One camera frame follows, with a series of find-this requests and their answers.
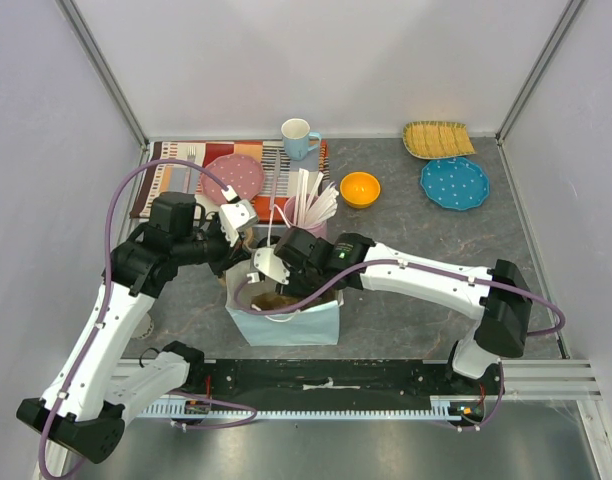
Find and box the colourful striped placemat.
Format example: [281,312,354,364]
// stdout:
[129,140,330,224]

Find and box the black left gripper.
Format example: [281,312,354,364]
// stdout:
[174,214,252,278]

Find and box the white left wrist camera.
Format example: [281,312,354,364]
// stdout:
[218,185,259,247]

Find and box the silver fork pink handle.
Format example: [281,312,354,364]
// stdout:
[181,144,199,194]

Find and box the light blue mug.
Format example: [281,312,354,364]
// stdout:
[281,118,322,161]

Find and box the pink straw holder cup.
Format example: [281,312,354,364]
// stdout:
[283,194,329,241]

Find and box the white wrapped straw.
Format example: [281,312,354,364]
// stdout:
[293,168,310,226]
[311,183,339,223]
[302,172,323,226]

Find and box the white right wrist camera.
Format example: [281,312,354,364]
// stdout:
[246,246,290,285]

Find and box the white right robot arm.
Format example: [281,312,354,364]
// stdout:
[272,227,532,394]

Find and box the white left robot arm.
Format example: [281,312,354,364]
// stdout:
[16,190,258,464]

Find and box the yellow woven tray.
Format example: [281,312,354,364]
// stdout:
[402,121,476,160]

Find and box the light blue paper bag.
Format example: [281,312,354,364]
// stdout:
[225,261,344,347]

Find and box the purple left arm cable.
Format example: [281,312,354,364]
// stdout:
[37,159,258,479]

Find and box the orange bowl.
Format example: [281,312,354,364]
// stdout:
[340,171,381,209]

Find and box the grey table knife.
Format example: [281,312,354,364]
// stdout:
[269,149,281,214]

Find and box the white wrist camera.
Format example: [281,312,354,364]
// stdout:
[218,185,259,247]
[246,246,290,285]

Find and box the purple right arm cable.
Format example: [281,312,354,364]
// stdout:
[233,259,567,434]

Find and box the brown cardboard cup carrier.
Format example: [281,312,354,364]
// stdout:
[251,292,300,311]

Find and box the grey slotted cable duct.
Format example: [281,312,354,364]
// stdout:
[138,396,483,421]

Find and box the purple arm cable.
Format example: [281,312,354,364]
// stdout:
[37,159,258,479]
[233,259,567,434]

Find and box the blue polka dot plate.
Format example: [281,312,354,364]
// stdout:
[420,157,491,211]

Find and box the pink polka dot plate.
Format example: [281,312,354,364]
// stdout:
[200,153,265,205]

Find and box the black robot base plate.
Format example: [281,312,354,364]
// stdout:
[181,359,500,412]

